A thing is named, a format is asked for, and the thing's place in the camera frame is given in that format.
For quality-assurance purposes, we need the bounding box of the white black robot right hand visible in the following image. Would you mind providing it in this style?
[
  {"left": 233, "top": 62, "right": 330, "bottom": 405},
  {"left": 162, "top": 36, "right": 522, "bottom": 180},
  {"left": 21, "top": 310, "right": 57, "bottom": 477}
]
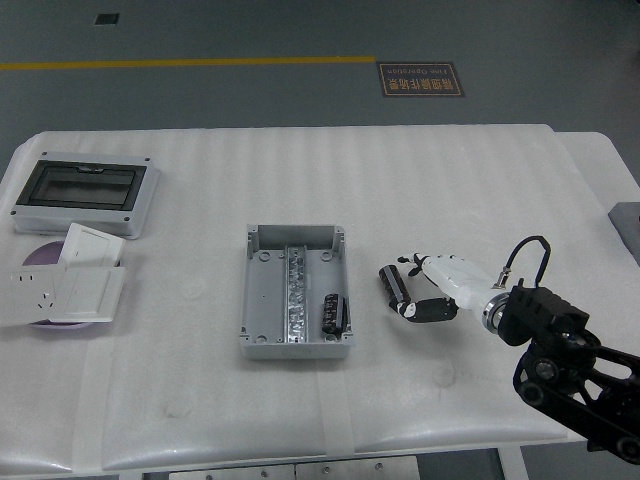
[{"left": 391, "top": 253, "right": 495, "bottom": 325}]

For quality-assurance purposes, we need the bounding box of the open grey junction box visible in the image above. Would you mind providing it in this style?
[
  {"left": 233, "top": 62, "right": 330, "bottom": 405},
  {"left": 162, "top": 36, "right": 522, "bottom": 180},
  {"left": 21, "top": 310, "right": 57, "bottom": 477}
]
[{"left": 237, "top": 223, "right": 356, "bottom": 361}]

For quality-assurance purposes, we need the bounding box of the grey distribution box dark window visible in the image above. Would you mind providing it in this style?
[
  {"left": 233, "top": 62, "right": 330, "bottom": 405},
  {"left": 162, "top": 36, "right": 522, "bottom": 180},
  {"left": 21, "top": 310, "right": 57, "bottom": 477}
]
[{"left": 9, "top": 151, "right": 161, "bottom": 241}]

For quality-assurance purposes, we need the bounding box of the white foam mat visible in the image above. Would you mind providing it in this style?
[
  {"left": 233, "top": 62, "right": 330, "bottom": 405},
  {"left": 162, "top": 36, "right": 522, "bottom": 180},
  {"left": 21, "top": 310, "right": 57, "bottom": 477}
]
[{"left": 0, "top": 123, "right": 640, "bottom": 474}]

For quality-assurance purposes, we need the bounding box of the white table leg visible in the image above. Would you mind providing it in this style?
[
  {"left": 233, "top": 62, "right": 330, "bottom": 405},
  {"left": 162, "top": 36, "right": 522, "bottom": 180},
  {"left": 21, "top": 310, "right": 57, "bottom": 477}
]
[{"left": 494, "top": 446, "right": 531, "bottom": 480}]

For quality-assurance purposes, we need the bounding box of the dark floor sign orange text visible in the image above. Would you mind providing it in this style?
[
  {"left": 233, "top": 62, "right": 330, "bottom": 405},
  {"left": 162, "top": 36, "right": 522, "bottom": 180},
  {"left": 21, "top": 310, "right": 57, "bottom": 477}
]
[{"left": 375, "top": 61, "right": 466, "bottom": 99}]

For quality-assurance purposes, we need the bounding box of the grey metal plate with screws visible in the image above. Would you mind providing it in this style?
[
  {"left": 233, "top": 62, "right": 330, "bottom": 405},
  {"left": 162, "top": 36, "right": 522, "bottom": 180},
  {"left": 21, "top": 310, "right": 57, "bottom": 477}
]
[
  {"left": 168, "top": 463, "right": 296, "bottom": 480},
  {"left": 294, "top": 456, "right": 420, "bottom": 480}
]

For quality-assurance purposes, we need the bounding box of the yellow floor tape line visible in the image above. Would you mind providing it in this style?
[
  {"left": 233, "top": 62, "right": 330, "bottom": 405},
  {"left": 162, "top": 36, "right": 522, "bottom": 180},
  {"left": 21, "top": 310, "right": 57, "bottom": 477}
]
[{"left": 0, "top": 55, "right": 377, "bottom": 72}]

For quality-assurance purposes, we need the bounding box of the purple round plate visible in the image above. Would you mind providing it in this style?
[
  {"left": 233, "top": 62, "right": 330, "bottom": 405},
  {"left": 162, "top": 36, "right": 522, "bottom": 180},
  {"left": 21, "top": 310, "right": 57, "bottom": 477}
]
[{"left": 22, "top": 239, "right": 96, "bottom": 331}]

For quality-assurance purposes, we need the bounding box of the silver metal mounting rail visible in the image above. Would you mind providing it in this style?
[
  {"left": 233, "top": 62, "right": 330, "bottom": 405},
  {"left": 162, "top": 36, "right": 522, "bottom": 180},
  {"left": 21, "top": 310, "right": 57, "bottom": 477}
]
[{"left": 281, "top": 243, "right": 311, "bottom": 345}]

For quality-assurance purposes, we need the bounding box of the white wall switch panel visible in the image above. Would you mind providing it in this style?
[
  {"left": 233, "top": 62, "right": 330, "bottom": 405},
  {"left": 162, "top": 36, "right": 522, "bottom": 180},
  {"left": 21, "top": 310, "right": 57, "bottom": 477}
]
[
  {"left": 48, "top": 265, "right": 127, "bottom": 324},
  {"left": 59, "top": 222, "right": 126, "bottom": 269}
]

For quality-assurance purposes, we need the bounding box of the white wall socket panel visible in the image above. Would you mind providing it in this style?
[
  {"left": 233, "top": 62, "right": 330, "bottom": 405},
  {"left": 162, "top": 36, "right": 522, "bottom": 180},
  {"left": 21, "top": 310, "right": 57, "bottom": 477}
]
[{"left": 0, "top": 264, "right": 69, "bottom": 329}]

